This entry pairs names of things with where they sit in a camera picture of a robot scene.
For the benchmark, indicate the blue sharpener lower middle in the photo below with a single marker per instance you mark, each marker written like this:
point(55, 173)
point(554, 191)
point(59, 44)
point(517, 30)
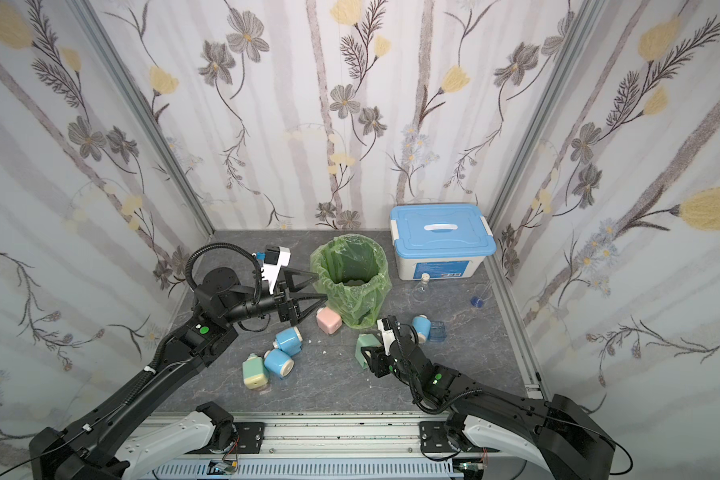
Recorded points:
point(279, 363)

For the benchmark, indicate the blue lidded storage box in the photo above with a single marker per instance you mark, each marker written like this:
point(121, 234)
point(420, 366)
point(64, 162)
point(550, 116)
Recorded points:
point(442, 241)

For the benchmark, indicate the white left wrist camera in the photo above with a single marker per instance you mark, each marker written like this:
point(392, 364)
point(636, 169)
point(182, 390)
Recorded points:
point(273, 259)

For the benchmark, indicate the green bagged trash bin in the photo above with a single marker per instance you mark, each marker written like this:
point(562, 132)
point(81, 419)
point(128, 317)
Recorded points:
point(353, 272)

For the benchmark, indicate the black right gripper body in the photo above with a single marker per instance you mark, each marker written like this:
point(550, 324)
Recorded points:
point(381, 362)

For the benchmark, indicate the green yellow sharpener leftmost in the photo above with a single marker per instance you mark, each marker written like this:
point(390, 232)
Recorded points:
point(255, 374)

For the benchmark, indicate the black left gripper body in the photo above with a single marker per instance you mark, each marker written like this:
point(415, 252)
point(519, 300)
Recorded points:
point(285, 300)

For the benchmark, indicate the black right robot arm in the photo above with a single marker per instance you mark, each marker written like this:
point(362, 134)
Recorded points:
point(555, 434)

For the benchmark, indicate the blue sharpener upper middle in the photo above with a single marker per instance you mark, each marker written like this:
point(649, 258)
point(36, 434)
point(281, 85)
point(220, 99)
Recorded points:
point(289, 341)

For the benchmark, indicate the clear small flask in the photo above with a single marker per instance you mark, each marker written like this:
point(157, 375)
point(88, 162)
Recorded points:
point(422, 290)

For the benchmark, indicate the blue sharpener with crank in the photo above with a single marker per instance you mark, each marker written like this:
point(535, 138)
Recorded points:
point(422, 326)

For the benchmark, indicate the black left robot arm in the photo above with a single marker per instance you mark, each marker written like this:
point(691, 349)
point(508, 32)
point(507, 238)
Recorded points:
point(100, 444)

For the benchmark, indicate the pink pencil sharpener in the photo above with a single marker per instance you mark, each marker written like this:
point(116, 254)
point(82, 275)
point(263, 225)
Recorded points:
point(328, 320)

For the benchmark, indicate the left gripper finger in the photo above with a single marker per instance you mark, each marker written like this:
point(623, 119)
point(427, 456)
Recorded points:
point(305, 304)
point(295, 278)

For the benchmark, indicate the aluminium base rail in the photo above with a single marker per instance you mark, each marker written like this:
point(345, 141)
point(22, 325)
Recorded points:
point(381, 445)

